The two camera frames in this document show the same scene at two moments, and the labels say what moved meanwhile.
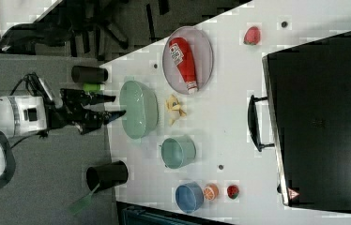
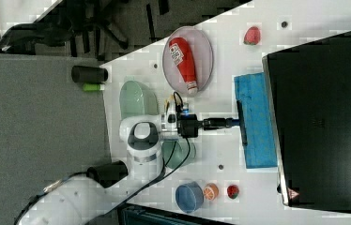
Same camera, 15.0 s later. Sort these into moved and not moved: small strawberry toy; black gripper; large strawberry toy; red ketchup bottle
Moved: black gripper
Not moved: small strawberry toy; large strawberry toy; red ketchup bottle
